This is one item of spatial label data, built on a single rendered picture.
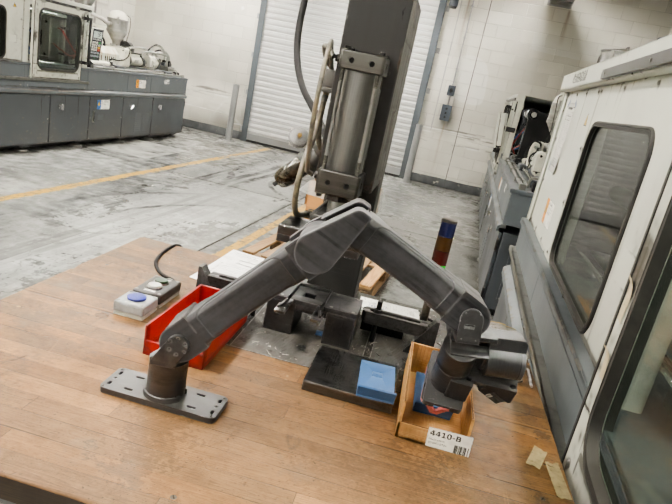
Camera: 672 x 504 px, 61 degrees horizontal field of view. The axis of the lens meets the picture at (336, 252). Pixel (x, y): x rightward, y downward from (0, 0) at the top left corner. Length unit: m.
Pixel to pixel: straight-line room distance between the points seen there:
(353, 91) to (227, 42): 10.26
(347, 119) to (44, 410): 0.74
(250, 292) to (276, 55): 10.18
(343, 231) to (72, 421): 0.49
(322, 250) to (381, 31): 0.58
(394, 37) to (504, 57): 9.18
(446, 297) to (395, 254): 0.10
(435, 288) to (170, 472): 0.45
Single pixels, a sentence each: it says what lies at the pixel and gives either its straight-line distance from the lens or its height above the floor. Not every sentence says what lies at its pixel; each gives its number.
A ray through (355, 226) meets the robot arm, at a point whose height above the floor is 1.26.
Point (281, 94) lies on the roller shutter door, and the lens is 10.91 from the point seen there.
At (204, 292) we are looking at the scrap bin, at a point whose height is 0.94.
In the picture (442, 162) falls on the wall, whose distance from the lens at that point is 10.42.
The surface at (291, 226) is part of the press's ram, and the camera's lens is 1.22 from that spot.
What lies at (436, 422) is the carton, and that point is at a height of 0.91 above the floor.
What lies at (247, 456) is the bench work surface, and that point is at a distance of 0.91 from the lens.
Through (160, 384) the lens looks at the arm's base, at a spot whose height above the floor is 0.94.
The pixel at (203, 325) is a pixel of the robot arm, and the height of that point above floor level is 1.06.
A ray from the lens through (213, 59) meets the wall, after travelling 11.49.
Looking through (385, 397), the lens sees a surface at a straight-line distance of 1.06.
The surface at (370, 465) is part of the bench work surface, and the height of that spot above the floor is 0.90.
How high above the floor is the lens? 1.45
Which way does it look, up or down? 17 degrees down
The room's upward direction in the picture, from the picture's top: 12 degrees clockwise
